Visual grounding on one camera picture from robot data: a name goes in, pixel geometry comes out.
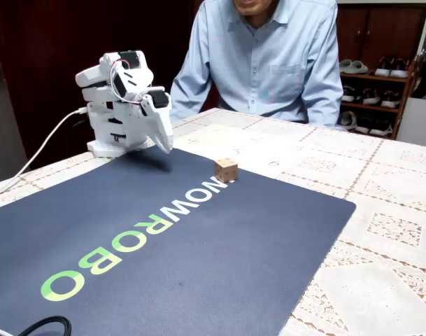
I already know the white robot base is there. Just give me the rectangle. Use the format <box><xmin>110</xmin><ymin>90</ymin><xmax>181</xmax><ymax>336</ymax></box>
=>
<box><xmin>85</xmin><ymin>100</ymin><xmax>152</xmax><ymax>158</ymax></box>

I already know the white box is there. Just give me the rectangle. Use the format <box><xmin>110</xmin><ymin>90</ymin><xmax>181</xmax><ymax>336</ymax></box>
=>
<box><xmin>395</xmin><ymin>97</ymin><xmax>426</xmax><ymax>150</ymax></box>

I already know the black cable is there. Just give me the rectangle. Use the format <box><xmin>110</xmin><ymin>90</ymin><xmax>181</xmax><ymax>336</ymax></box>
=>
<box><xmin>18</xmin><ymin>316</ymin><xmax>73</xmax><ymax>336</ymax></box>

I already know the black orange sneaker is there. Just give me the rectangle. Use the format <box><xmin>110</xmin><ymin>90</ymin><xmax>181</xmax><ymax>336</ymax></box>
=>
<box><xmin>390</xmin><ymin>57</ymin><xmax>409</xmax><ymax>78</ymax></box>
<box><xmin>374</xmin><ymin>55</ymin><xmax>395</xmax><ymax>77</ymax></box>

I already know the dark blue WOWROBO mat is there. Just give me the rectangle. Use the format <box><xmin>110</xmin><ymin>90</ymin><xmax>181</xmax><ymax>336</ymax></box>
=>
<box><xmin>0</xmin><ymin>145</ymin><xmax>357</xmax><ymax>336</ymax></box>

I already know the white lace tablecloth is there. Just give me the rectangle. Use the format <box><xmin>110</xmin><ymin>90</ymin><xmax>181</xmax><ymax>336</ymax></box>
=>
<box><xmin>0</xmin><ymin>107</ymin><xmax>426</xmax><ymax>336</ymax></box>

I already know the wooden shoe rack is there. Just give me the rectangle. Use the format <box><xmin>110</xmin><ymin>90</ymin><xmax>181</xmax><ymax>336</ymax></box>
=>
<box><xmin>338</xmin><ymin>52</ymin><xmax>426</xmax><ymax>141</ymax></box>

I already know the numbered paper sheet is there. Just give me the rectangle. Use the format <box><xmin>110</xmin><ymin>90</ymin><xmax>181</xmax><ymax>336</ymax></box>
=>
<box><xmin>173</xmin><ymin>124</ymin><xmax>304</xmax><ymax>179</ymax></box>

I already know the dark brown wooden cabinet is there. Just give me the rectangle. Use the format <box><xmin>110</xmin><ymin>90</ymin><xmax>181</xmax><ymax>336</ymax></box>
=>
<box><xmin>336</xmin><ymin>2</ymin><xmax>426</xmax><ymax>71</ymax></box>

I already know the person in light blue shirt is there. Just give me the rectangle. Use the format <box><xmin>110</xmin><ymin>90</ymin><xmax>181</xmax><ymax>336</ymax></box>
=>
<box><xmin>169</xmin><ymin>0</ymin><xmax>345</xmax><ymax>130</ymax></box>

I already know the white USB cable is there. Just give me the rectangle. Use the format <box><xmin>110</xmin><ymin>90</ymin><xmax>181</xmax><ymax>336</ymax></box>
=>
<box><xmin>0</xmin><ymin>107</ymin><xmax>89</xmax><ymax>203</ymax></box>

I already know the small wooden cube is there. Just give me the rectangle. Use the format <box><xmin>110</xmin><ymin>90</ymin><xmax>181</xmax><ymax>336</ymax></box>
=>
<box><xmin>213</xmin><ymin>157</ymin><xmax>239</xmax><ymax>183</ymax></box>

